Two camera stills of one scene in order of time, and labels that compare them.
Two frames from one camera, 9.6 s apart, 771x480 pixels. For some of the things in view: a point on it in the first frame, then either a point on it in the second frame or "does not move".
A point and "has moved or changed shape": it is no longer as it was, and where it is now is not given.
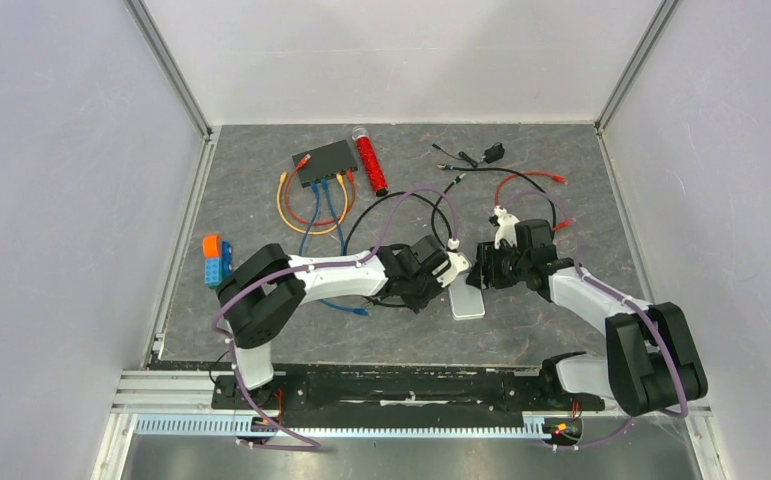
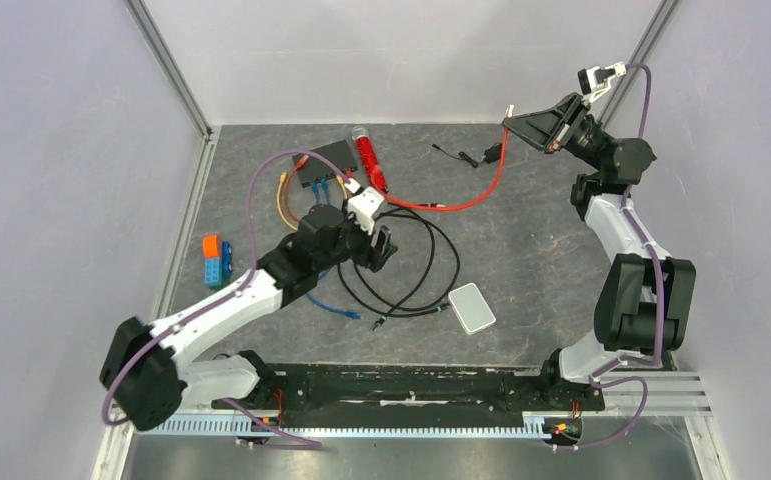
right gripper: x=484 y=277 -> x=548 y=129
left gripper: x=416 y=304 -> x=370 y=257
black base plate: x=318 y=393 does not move
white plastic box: x=466 y=302 has moved or changed shape
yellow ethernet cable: x=312 y=232 does not move
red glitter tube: x=361 y=135 does not move
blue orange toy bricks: x=217 y=256 does not move
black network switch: x=325 y=162 does not move
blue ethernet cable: x=343 y=252 has moved or changed shape
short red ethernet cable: x=320 y=223 does not move
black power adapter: x=493 y=153 does not move
